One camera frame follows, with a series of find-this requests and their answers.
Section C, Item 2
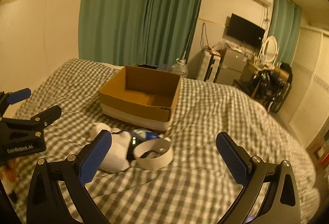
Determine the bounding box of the small black pouch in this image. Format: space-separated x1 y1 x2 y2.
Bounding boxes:
127 135 144 162

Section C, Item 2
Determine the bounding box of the blue white packet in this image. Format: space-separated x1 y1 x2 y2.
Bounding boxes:
133 128 163 141

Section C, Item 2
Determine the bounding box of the white round tape ring container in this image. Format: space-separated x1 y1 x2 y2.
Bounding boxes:
133 138 173 170

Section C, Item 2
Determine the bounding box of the person's left hand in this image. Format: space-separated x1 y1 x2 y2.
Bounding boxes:
1 158 17 196

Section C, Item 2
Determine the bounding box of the grey checkered bed quilt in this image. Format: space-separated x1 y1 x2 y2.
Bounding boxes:
14 59 321 223

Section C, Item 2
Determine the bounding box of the white louvered wardrobe door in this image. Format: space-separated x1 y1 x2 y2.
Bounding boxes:
288 28 328 147

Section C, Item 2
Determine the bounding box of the brown cardboard box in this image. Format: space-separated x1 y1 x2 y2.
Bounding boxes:
98 65 181 131

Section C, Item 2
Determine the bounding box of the black garbage bag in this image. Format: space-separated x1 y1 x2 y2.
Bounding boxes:
253 63 293 113

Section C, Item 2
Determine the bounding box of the black bag on floor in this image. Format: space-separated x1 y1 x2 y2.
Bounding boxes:
136 64 158 69

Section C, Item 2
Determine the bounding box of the green curtain left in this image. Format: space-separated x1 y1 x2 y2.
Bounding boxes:
78 0 202 65

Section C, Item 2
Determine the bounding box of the green curtain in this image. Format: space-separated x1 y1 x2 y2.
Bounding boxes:
268 0 302 65
78 0 202 65

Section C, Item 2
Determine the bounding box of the grey mini fridge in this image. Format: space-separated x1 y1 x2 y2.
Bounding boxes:
215 49 249 86

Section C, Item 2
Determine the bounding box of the white oval vanity mirror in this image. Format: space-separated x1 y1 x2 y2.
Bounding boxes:
259 36 279 64

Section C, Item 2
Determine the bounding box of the clear large water jug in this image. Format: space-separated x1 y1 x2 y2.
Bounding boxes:
171 58 188 78

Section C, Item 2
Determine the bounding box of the white hard suitcase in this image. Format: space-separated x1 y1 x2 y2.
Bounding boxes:
196 51 221 83

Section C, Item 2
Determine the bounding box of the green curtain right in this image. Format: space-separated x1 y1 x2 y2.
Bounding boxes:
268 0 302 65

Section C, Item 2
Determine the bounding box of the black wall television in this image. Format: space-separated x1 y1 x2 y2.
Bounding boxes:
226 14 265 48

